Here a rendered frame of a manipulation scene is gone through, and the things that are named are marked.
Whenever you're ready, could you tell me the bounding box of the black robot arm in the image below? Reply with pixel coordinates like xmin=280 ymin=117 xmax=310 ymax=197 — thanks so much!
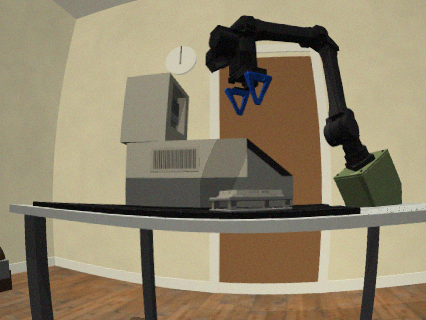
xmin=205 ymin=15 xmax=375 ymax=172

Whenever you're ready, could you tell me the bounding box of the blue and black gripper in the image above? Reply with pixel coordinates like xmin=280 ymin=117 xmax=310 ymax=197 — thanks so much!
xmin=225 ymin=53 xmax=272 ymax=116

